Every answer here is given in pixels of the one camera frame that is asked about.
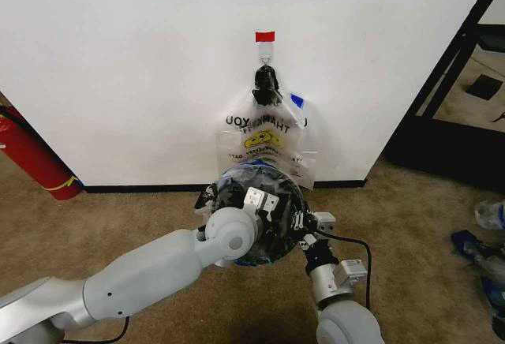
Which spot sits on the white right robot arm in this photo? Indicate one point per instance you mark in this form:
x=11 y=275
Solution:
x=343 y=320

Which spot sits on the crumpled clear plastic bag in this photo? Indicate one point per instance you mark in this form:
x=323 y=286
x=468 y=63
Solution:
x=491 y=214

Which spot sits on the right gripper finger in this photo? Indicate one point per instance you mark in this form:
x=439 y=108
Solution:
x=298 y=220
x=311 y=214

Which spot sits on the blue and clear plastic rubbish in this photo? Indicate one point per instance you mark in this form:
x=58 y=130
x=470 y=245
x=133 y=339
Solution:
x=495 y=292

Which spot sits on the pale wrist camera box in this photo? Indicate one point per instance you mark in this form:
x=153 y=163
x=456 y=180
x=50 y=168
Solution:
x=253 y=198
x=326 y=221

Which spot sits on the red tape strip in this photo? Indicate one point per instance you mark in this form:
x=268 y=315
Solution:
x=265 y=37

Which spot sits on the black tape wad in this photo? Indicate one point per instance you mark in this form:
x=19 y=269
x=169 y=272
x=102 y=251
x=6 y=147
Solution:
x=266 y=83

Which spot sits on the crumpled blue plastic bag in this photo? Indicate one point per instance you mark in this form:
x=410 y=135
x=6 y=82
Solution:
x=473 y=243

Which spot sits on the clear thank-you garbage bag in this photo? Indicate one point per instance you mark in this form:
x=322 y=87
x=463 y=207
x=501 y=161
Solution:
x=260 y=139

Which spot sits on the red fire extinguisher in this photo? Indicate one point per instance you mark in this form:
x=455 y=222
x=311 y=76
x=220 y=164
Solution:
x=35 y=154

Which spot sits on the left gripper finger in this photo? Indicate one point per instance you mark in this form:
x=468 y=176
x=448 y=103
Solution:
x=272 y=203
x=268 y=216

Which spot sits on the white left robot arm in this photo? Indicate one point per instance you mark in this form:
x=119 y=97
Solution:
x=150 y=269

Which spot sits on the clear bag with blue patch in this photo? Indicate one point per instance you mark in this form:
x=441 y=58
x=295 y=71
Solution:
x=298 y=101

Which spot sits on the black metal frame shelf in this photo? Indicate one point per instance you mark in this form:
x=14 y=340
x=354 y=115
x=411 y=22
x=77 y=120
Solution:
x=446 y=154

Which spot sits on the black baseboard strip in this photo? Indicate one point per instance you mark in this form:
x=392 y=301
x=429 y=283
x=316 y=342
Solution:
x=158 y=188

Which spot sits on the flat black pad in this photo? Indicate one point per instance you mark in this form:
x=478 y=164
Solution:
x=482 y=87

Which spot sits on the round black-lined trash bin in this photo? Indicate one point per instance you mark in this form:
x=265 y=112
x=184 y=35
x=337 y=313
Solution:
x=276 y=186

